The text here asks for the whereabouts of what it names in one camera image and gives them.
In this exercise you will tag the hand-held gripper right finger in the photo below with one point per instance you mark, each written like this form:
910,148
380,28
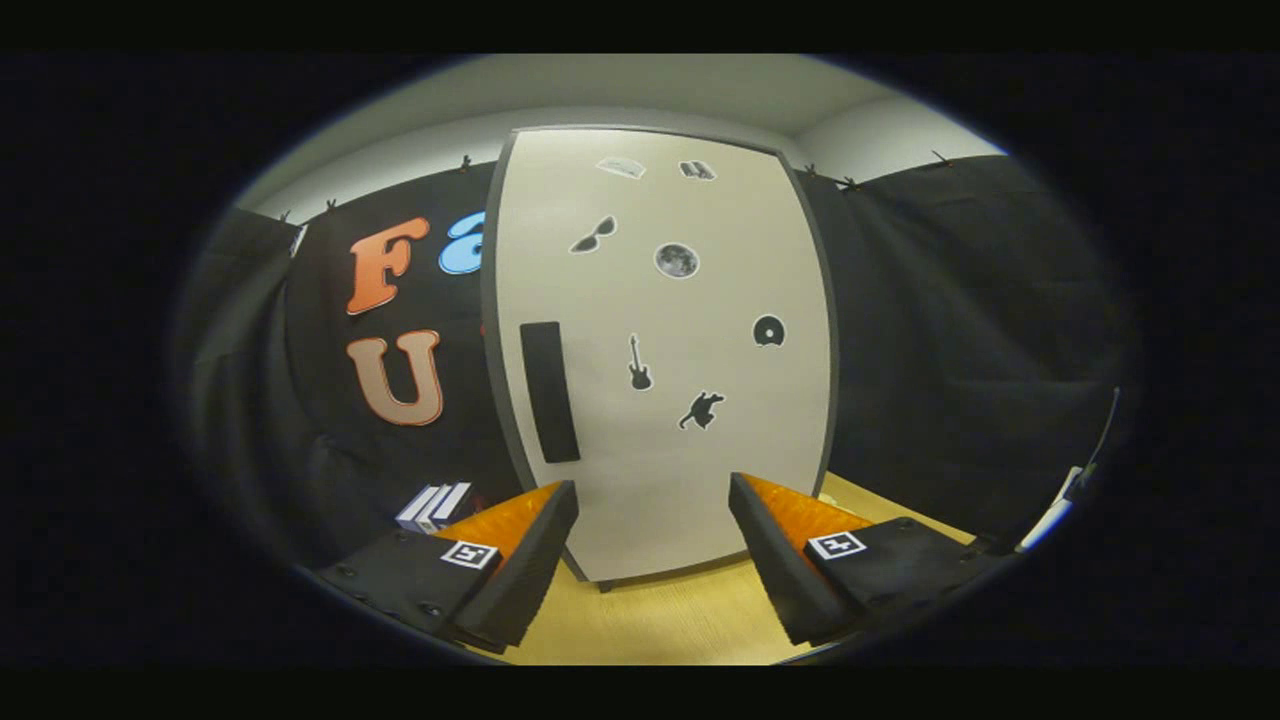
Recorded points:
775,565

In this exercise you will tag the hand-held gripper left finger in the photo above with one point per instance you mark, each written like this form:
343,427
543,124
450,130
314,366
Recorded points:
525,570

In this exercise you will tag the cream cabinet door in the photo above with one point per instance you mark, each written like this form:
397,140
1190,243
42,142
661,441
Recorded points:
680,480

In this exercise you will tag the dark grey cabinet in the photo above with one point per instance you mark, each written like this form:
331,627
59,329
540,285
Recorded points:
489,300

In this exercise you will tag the white side table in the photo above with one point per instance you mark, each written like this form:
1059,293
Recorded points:
1045,520

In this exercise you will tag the black backdrop cloth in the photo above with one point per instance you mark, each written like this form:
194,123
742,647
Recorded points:
950,350

